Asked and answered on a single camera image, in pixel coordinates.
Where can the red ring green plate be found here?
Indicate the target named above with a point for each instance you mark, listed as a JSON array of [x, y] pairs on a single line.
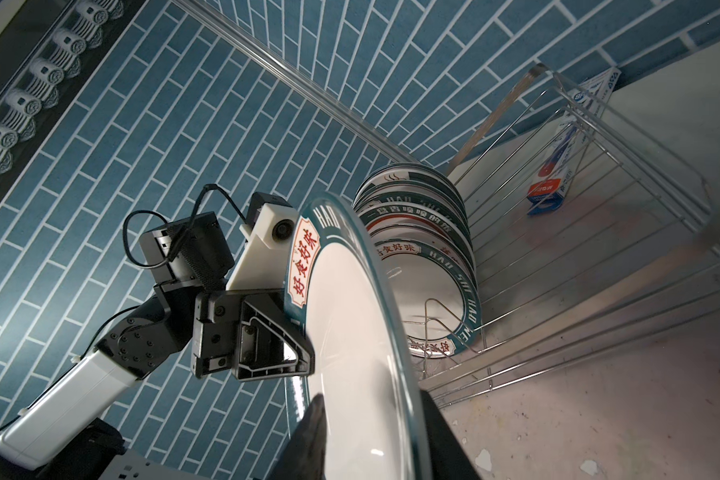
[[441, 220]]

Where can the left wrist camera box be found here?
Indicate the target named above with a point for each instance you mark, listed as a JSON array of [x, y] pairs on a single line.
[[194, 251]]

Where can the thin red rim plate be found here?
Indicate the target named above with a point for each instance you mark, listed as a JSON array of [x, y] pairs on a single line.
[[386, 230]]

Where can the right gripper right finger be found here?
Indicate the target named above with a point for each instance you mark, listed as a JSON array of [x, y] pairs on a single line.
[[448, 459]]

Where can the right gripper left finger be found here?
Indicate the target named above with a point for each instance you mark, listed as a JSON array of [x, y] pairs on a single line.
[[303, 458]]

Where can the rear plates stack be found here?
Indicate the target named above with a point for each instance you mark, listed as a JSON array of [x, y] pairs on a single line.
[[411, 173]]

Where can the green rim plate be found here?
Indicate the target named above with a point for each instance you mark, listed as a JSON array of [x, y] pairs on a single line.
[[435, 295], [338, 295]]

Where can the metal wire dish rack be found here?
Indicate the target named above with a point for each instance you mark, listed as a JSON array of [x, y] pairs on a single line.
[[632, 254]]

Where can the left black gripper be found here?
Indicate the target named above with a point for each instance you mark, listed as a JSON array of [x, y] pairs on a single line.
[[267, 342]]

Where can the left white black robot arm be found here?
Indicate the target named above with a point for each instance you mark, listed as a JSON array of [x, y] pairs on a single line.
[[63, 414]]

